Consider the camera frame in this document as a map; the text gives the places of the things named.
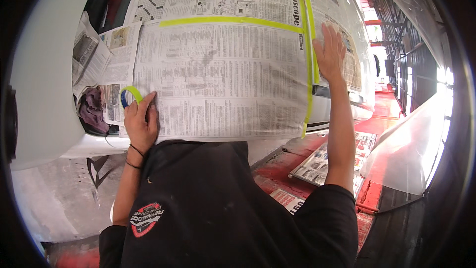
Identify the person's right hand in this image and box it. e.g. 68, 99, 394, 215
312, 22, 347, 83

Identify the person's left hand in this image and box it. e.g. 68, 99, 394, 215
123, 91, 160, 154

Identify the yellow-green masking tape roll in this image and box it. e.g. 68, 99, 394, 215
120, 85, 144, 109

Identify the newspaper sheet with photos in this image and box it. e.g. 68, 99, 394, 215
302, 0, 363, 92

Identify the large newspaper sheet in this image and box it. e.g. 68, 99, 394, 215
131, 22, 312, 144

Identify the long yellow-green tape strip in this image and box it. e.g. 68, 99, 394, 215
294, 0, 315, 139

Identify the purple cloth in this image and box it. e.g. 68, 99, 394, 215
77, 86, 111, 135

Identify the small colour-photo newspaper sheet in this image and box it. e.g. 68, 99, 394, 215
98, 22, 143, 127

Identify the black metal gate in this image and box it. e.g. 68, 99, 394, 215
372, 0, 440, 114

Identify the crumpled newspaper sheet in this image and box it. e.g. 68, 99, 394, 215
71, 10, 113, 98

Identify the stack of newspapers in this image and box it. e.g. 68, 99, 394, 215
289, 131, 378, 199

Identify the white car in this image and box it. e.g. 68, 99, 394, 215
9, 0, 377, 172

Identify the clear plastic sheet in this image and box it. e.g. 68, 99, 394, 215
358, 89, 453, 197

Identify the person's body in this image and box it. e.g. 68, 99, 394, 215
98, 139, 360, 268

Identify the white paper with red label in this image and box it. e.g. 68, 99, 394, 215
269, 188, 306, 215

